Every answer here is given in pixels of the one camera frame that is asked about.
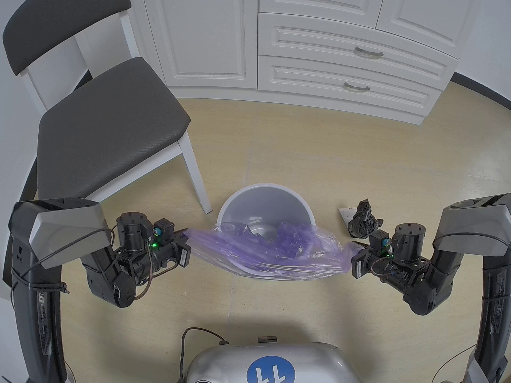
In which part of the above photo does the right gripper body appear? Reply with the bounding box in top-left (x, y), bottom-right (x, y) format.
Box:
top-left (351, 252), bottom-right (395, 283)

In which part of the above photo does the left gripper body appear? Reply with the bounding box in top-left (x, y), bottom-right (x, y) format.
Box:
top-left (153, 232), bottom-right (193, 269)

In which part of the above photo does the black plastic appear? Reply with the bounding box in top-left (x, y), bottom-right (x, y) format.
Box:
top-left (347, 200), bottom-right (385, 239)

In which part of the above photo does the purple plastic bag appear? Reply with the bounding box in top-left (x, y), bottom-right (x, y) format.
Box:
top-left (184, 221), bottom-right (362, 283)

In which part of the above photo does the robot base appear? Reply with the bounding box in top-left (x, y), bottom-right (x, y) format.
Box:
top-left (188, 335), bottom-right (362, 383)

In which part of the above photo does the white trash bin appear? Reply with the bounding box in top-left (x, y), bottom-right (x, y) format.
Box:
top-left (217, 182), bottom-right (317, 278)

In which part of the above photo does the white chair with grey seat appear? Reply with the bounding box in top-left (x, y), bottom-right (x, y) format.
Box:
top-left (3, 0), bottom-right (213, 215)

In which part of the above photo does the white wardrobe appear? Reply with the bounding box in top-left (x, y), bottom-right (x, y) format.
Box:
top-left (127, 0), bottom-right (485, 126)

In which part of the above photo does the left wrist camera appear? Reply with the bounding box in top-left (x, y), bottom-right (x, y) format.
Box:
top-left (152, 219), bottom-right (177, 247)

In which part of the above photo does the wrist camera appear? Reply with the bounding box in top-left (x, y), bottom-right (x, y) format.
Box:
top-left (152, 219), bottom-right (177, 247)
top-left (369, 230), bottom-right (392, 255)

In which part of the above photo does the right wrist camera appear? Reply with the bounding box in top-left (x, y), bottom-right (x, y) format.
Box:
top-left (369, 230), bottom-right (392, 255)

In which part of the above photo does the black cable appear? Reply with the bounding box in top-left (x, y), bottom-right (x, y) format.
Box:
top-left (434, 345), bottom-right (477, 383)
top-left (180, 327), bottom-right (229, 383)

